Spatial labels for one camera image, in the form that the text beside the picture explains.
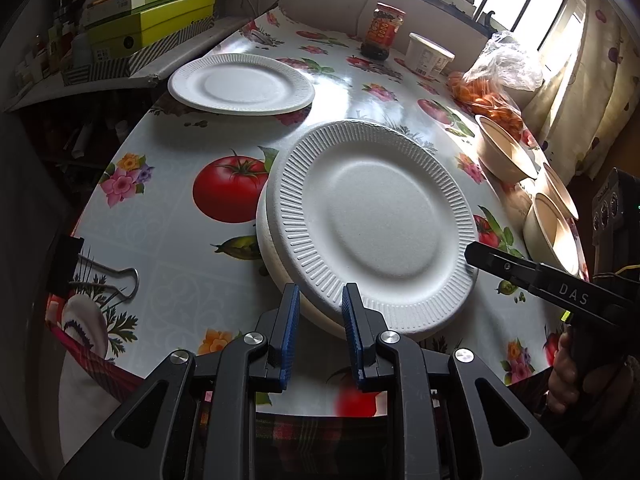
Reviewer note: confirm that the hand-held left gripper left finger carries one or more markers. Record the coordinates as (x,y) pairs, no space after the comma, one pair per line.
(290,332)

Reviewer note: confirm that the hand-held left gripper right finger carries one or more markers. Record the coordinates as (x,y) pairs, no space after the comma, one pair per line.
(351,335)

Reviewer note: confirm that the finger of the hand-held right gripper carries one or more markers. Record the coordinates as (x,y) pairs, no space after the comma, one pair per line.
(550,282)

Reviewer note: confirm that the beige paper bowl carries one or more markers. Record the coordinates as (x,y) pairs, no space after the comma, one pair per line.
(547,235)
(505,155)
(560,190)

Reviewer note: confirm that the white foam plate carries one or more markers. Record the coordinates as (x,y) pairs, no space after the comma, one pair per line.
(240,82)
(267,250)
(380,215)

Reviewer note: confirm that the person's right hand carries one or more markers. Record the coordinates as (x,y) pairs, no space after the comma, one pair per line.
(610,390)

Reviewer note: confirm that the red plaid cloth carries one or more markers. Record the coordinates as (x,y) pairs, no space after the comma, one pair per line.
(300,435)

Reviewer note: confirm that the fruit and flower printed tablecloth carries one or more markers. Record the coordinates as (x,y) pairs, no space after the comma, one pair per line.
(175,260)

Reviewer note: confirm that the heart printed curtain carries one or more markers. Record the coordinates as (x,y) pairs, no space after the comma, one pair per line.
(595,100)

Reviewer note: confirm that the plastic bag of oranges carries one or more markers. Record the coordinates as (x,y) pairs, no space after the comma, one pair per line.
(500,85)

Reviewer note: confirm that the black binder clip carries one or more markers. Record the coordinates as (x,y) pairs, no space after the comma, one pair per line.
(65,265)

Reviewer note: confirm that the black hook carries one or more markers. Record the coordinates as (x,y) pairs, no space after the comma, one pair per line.
(488,19)

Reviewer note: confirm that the white plastic tub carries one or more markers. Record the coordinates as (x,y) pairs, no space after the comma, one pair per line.
(427,57)

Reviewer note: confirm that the red label sauce jar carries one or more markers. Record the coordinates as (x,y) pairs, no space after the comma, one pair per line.
(382,30)

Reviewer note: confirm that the black and white striped box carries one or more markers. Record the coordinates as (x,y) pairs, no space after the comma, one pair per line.
(135,62)

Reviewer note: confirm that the lime green box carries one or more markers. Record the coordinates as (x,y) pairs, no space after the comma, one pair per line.
(160,22)

